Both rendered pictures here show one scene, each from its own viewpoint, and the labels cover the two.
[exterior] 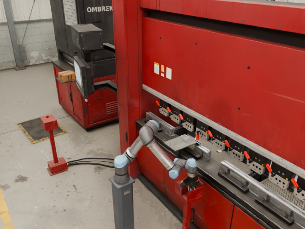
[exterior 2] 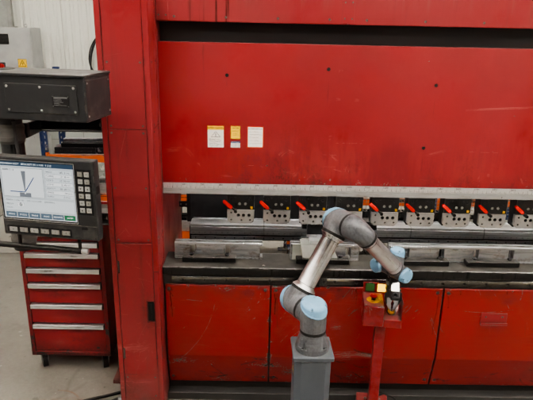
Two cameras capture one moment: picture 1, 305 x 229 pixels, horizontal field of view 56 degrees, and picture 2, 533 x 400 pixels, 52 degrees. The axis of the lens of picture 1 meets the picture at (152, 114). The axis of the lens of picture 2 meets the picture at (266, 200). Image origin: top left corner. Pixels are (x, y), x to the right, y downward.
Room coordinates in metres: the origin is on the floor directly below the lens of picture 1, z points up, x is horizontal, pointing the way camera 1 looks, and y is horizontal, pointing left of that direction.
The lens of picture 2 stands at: (1.12, 2.20, 2.16)
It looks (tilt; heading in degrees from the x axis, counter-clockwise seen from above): 18 degrees down; 303
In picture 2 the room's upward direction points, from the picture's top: 1 degrees clockwise
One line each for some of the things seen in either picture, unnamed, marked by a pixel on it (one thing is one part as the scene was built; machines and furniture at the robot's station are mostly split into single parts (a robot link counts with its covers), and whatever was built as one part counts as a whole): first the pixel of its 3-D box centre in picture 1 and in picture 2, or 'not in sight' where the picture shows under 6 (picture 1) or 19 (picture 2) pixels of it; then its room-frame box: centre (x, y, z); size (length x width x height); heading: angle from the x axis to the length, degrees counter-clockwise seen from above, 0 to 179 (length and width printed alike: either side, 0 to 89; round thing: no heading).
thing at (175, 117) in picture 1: (178, 113); (276, 207); (2.67, -0.26, 1.18); 0.15 x 0.09 x 0.17; 34
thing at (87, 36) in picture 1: (89, 65); (51, 167); (3.25, 0.73, 1.53); 0.51 x 0.25 x 0.85; 24
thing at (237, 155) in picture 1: (238, 148); (419, 209); (2.01, -0.71, 1.18); 0.15 x 0.09 x 0.17; 34
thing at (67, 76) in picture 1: (66, 75); not in sight; (4.32, 1.34, 1.04); 0.30 x 0.26 x 0.12; 35
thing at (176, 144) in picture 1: (179, 142); (317, 248); (2.41, -0.27, 1.00); 0.26 x 0.18 x 0.01; 124
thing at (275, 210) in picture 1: (273, 210); (491, 263); (1.62, -0.90, 0.89); 0.30 x 0.05 x 0.03; 34
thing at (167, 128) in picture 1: (159, 123); (219, 248); (2.94, -0.08, 0.92); 0.50 x 0.06 x 0.10; 34
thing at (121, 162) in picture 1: (121, 164); (312, 313); (2.13, 0.28, 0.94); 0.13 x 0.12 x 0.14; 155
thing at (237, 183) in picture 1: (232, 181); (421, 261); (1.95, -0.68, 0.89); 0.30 x 0.05 x 0.03; 34
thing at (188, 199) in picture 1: (188, 187); (381, 304); (2.03, -0.32, 0.75); 0.20 x 0.16 x 0.18; 27
